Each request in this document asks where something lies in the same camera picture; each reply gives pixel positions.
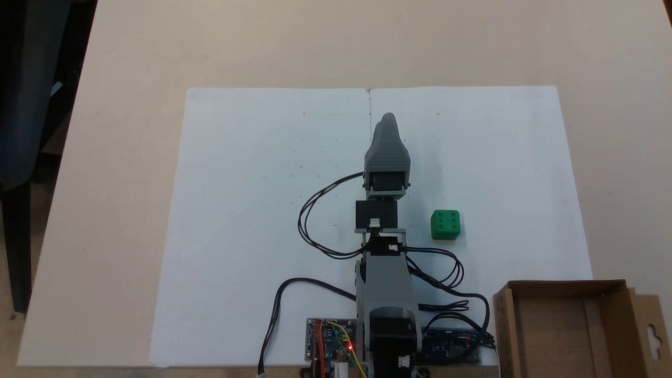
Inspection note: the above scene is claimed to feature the green die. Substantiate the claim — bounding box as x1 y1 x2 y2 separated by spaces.
430 210 461 241

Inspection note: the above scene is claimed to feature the white paper sheet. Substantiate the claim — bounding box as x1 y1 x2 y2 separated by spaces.
150 87 373 367
367 86 594 366

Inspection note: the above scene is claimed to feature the brown cardboard box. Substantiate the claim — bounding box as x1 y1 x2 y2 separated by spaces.
492 280 672 378

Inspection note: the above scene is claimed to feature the dark chair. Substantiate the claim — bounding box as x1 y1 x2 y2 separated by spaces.
0 0 98 316

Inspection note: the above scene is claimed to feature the black gripper motor cable loop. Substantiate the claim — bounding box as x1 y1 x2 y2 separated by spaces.
297 172 369 259

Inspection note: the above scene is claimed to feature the black arm motor cable bundle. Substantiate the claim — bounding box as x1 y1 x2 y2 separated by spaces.
403 246 497 350

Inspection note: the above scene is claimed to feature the circuit board with coloured wires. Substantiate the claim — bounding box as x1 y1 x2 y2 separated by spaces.
306 318 358 363

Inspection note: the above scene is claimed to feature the red wire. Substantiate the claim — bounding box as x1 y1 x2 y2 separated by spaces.
314 321 327 378

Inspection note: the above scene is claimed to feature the black power cable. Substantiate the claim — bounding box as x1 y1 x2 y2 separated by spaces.
257 278 358 376

